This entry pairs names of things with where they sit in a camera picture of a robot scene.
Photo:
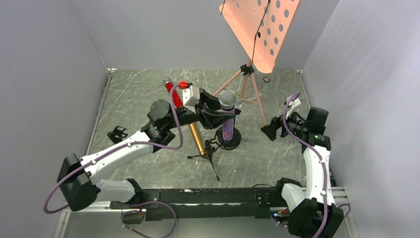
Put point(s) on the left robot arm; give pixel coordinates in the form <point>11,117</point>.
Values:
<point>82,181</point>

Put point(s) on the black tripod shock-mount stand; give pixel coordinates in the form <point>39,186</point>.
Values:
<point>211,146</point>

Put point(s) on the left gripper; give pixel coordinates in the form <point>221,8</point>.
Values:
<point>201,112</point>

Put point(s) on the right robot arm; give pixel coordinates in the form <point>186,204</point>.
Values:
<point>311,211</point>

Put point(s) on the gold microphone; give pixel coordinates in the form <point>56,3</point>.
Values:
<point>197,138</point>

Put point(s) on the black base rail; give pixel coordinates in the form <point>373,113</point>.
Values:
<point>258,202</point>

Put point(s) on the pink music stand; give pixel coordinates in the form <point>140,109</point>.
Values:
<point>261,27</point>

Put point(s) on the black round-base mic stand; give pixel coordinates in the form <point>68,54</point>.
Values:
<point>228,136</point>

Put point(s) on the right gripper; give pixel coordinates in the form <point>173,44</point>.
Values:
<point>282,124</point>

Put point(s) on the red glitter microphone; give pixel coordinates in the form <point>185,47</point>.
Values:
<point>168,83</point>

